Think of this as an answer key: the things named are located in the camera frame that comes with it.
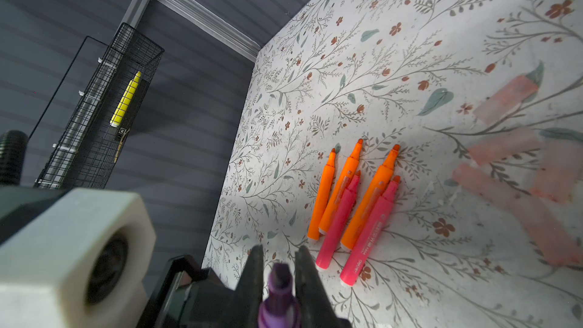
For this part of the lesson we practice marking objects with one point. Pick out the aluminium enclosure frame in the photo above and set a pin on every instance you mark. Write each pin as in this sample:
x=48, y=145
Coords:
x=215, y=26

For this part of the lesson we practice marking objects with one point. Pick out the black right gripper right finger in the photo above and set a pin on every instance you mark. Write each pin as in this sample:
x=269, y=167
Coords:
x=315, y=307

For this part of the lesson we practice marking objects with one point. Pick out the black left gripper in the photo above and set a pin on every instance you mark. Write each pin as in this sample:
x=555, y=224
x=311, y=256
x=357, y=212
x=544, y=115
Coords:
x=189, y=296

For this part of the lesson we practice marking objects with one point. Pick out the orange highlighter right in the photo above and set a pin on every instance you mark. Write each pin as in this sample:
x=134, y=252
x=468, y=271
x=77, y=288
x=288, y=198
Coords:
x=377, y=186

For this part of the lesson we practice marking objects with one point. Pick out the orange highlighter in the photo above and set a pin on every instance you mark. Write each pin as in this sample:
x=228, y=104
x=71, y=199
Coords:
x=346, y=175
x=377, y=186
x=322, y=196

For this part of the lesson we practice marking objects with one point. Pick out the orange highlighter middle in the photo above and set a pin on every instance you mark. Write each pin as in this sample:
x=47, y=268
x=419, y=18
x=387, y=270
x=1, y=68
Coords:
x=346, y=175

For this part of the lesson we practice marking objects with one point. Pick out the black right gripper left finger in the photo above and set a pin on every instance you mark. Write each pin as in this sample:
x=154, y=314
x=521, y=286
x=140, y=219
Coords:
x=243, y=308

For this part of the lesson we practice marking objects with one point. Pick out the pink highlighter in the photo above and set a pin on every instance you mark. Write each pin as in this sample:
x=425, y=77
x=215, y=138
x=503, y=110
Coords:
x=379, y=216
x=336, y=229

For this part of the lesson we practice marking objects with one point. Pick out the black wire basket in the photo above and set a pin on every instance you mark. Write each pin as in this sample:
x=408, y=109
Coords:
x=89, y=148

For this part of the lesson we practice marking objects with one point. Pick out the orange highlighter far left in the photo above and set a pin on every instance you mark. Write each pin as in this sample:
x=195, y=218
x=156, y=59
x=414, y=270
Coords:
x=322, y=196

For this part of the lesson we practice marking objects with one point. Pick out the translucent pink pen cap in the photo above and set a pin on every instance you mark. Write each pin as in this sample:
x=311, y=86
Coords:
x=515, y=92

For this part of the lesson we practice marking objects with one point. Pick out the yellow highlighter in basket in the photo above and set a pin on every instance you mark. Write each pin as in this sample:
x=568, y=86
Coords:
x=125, y=101

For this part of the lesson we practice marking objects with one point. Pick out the purple highlighter pen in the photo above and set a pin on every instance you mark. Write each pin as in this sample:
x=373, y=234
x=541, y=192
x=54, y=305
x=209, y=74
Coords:
x=281, y=309

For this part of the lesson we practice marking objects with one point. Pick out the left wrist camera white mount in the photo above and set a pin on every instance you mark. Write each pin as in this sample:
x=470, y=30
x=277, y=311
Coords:
x=77, y=258

